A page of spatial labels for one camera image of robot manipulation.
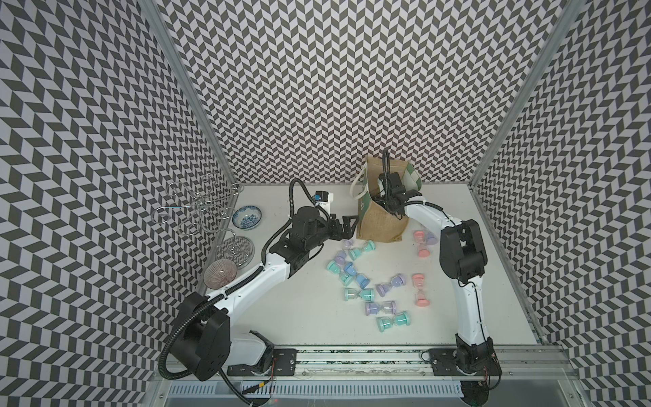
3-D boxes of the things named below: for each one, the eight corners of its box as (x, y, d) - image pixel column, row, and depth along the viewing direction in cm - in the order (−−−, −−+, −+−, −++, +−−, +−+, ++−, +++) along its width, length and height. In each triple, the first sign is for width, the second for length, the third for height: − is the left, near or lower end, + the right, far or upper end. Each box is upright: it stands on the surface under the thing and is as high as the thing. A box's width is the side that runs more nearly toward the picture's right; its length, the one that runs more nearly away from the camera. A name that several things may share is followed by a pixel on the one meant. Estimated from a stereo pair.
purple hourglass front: (365, 315, 83) (366, 312, 81) (365, 303, 86) (365, 300, 83) (395, 315, 83) (397, 313, 81) (393, 303, 86) (395, 300, 83)
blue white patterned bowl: (232, 228, 103) (230, 223, 100) (238, 210, 109) (236, 205, 106) (258, 228, 103) (256, 223, 100) (263, 210, 109) (261, 205, 106)
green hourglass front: (379, 331, 81) (381, 328, 77) (376, 320, 83) (377, 317, 80) (408, 325, 82) (411, 322, 79) (404, 314, 84) (407, 310, 81)
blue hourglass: (362, 289, 88) (363, 286, 86) (342, 269, 93) (342, 265, 91) (369, 283, 90) (370, 280, 87) (349, 263, 95) (349, 259, 92)
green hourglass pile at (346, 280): (325, 269, 93) (325, 265, 90) (332, 263, 95) (332, 258, 92) (347, 288, 88) (348, 284, 86) (354, 281, 90) (355, 276, 87)
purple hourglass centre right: (381, 297, 87) (382, 294, 85) (375, 287, 89) (376, 284, 87) (405, 284, 90) (407, 281, 87) (399, 275, 92) (401, 271, 90)
